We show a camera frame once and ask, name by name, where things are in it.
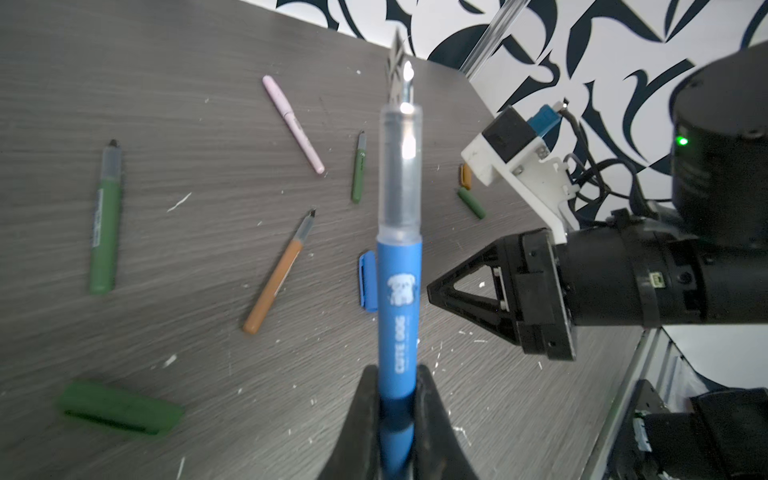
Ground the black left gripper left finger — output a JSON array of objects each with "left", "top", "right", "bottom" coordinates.
[{"left": 318, "top": 365, "right": 380, "bottom": 480}]

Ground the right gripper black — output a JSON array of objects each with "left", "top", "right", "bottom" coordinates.
[{"left": 427, "top": 211, "right": 767, "bottom": 360}]

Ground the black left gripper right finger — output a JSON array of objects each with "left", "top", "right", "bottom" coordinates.
[{"left": 412, "top": 364, "right": 479, "bottom": 480}]

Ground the blue pen cap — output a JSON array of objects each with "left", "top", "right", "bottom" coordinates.
[{"left": 358, "top": 250, "right": 378, "bottom": 313}]

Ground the blue pen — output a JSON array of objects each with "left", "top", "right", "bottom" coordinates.
[{"left": 376, "top": 34, "right": 423, "bottom": 479}]

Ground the brown pen cap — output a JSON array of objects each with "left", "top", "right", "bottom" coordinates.
[{"left": 459, "top": 163, "right": 473, "bottom": 190}]

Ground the orange brown pen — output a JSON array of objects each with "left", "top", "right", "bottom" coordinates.
[{"left": 243, "top": 209, "right": 316, "bottom": 334}]

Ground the pink fountain pen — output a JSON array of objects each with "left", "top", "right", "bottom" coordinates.
[{"left": 262, "top": 75, "right": 325, "bottom": 175}]

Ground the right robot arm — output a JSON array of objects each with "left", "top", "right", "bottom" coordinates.
[{"left": 427, "top": 44, "right": 767, "bottom": 360}]

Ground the green pen cap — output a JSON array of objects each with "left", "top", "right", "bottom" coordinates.
[
  {"left": 56, "top": 381, "right": 184, "bottom": 437},
  {"left": 457, "top": 187, "right": 487, "bottom": 219}
]

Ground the green pen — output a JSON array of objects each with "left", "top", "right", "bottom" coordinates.
[
  {"left": 351, "top": 130, "right": 367, "bottom": 204},
  {"left": 89, "top": 139, "right": 122, "bottom": 295}
]

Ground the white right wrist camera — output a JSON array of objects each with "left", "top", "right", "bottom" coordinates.
[{"left": 461, "top": 100, "right": 579, "bottom": 245}]

